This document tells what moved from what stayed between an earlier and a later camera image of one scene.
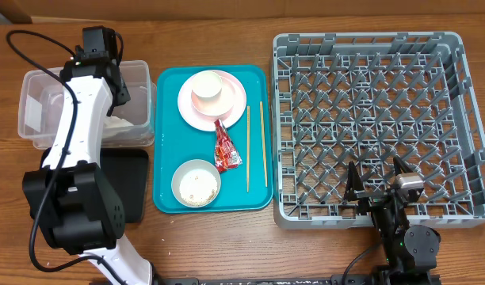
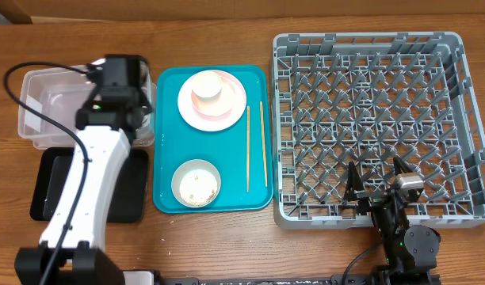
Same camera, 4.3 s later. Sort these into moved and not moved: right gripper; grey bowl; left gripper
Moved: left gripper
Not moved: right gripper; grey bowl
